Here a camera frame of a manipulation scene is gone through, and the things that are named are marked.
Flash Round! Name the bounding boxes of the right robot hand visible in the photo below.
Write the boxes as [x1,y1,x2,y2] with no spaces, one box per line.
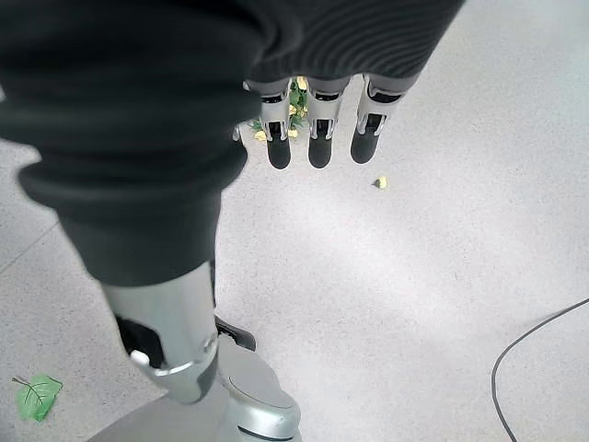
[0,0,467,406]

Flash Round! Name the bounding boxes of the green and yellow leaf vine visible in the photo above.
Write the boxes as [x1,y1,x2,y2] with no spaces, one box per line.
[248,76,310,142]

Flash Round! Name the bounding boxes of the green artificial leaf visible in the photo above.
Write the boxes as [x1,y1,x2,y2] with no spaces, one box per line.
[11,373,64,423]

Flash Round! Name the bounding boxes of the robot silver leg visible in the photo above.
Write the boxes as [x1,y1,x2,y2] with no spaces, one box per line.
[87,314,303,442]

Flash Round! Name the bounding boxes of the grey cable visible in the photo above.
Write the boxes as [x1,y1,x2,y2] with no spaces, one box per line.
[491,297,589,442]

